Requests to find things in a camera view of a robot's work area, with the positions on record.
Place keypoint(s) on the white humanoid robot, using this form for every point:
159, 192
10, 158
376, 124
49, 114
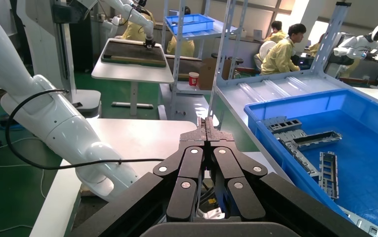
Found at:
359, 45

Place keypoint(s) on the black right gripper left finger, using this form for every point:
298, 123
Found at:
188, 163

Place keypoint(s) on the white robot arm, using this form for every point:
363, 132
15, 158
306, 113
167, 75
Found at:
136, 18

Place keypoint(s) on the long grey slotted metal bracket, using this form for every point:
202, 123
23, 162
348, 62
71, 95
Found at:
298, 153

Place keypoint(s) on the round black stool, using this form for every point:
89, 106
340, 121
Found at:
238, 60

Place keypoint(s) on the grey metal chassis block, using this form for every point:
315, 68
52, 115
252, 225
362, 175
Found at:
283, 125

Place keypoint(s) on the white height adjustable desk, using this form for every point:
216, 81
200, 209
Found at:
133, 73

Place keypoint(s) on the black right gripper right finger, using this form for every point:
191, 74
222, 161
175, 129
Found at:
228, 163

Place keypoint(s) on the white work table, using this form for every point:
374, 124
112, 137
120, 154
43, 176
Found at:
136, 137

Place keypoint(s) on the small blue plastic bin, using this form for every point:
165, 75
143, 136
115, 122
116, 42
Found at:
192, 24

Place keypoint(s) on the tall brown cardboard box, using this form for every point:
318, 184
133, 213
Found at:
208, 75

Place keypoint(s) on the person in yellow coat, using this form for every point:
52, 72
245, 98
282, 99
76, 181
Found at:
277, 26
187, 49
278, 59
133, 32

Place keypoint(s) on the white robot column with base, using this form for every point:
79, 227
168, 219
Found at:
44, 49

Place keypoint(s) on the red paper cup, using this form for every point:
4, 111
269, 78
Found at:
194, 79

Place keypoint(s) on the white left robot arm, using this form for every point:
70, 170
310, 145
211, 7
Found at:
61, 124

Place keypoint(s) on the large blue plastic bin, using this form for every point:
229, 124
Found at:
365, 163

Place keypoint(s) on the long flat slotted metal bracket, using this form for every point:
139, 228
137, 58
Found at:
365, 225

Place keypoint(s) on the grey metal ladder bracket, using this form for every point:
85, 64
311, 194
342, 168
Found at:
335, 176

